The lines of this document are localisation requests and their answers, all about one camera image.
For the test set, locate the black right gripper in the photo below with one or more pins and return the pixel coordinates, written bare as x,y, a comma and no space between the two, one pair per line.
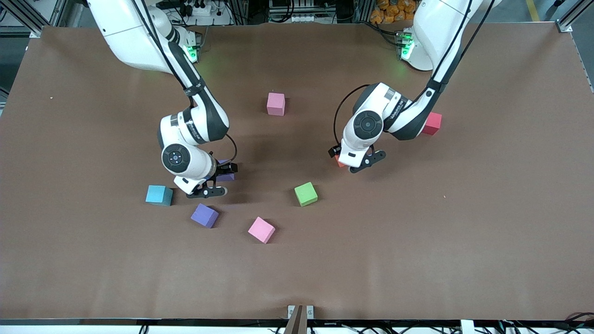
223,169

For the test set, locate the orange yellow bag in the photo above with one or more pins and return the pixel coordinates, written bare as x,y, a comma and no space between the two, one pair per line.
390,9

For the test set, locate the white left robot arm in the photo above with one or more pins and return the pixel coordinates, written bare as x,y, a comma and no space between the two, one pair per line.
427,18

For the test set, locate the purple foam cube block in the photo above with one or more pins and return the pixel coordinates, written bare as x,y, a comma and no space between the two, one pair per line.
226,177
204,215

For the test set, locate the orange foam cube block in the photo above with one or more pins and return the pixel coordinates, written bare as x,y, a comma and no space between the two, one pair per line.
339,162

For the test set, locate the pink foam cube block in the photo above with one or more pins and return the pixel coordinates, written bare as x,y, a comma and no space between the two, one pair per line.
275,104
261,229

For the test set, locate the black table edge rail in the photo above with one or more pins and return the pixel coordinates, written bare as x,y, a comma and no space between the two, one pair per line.
139,321

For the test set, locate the white socket strip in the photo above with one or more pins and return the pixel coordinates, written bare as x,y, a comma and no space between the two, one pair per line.
297,17

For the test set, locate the white power strip with plugs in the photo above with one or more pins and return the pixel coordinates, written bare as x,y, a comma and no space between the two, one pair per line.
202,10

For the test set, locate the brown table cover sheet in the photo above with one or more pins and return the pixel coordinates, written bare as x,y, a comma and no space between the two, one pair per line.
417,232

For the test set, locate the blue foam cube block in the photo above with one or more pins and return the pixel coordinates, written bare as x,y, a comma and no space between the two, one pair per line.
158,195

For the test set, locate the red foam cube block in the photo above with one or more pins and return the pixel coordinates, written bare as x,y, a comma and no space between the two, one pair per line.
434,123

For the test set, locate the aluminium frame profile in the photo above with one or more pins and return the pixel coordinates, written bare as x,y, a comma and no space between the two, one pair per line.
564,26
18,14

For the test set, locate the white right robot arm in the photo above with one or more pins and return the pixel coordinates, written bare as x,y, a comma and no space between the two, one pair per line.
130,41

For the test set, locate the green foam cube block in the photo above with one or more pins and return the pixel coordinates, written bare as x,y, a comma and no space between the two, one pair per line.
306,195

